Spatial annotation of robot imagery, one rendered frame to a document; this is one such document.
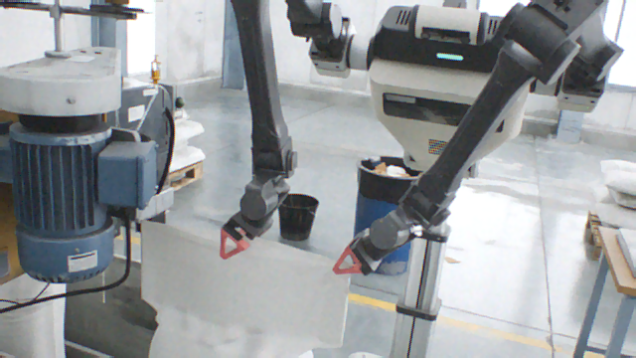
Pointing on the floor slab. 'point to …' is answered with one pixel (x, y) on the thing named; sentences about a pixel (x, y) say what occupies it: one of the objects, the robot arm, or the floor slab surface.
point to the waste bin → (382, 202)
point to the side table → (618, 265)
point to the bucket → (297, 216)
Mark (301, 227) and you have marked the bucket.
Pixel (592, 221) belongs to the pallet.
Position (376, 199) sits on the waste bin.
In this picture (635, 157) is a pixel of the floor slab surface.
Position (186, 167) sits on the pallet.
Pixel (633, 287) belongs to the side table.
